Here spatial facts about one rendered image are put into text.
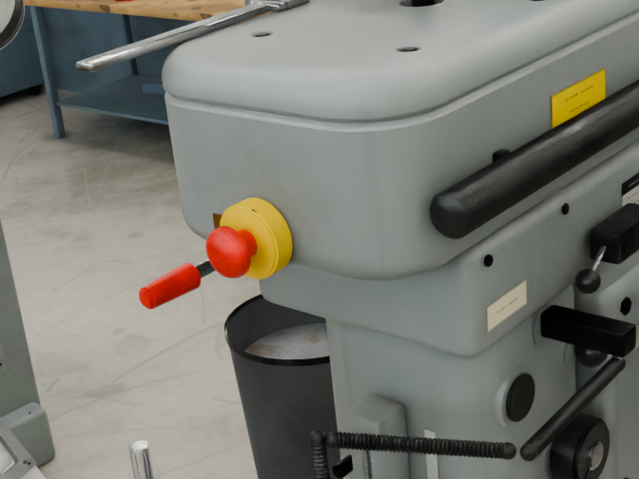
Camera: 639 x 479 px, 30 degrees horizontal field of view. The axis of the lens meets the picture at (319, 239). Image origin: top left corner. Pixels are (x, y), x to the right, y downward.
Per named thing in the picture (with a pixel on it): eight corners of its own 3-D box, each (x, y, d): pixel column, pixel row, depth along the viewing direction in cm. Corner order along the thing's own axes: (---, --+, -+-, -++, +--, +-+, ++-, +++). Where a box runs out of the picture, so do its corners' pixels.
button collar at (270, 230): (280, 287, 89) (271, 212, 86) (222, 271, 92) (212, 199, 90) (298, 277, 90) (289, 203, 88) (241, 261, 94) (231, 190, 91)
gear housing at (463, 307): (477, 370, 94) (471, 255, 91) (253, 304, 110) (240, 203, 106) (665, 224, 117) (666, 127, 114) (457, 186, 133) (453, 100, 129)
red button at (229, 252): (242, 288, 87) (234, 237, 85) (203, 277, 89) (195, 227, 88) (271, 271, 89) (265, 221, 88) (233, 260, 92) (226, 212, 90)
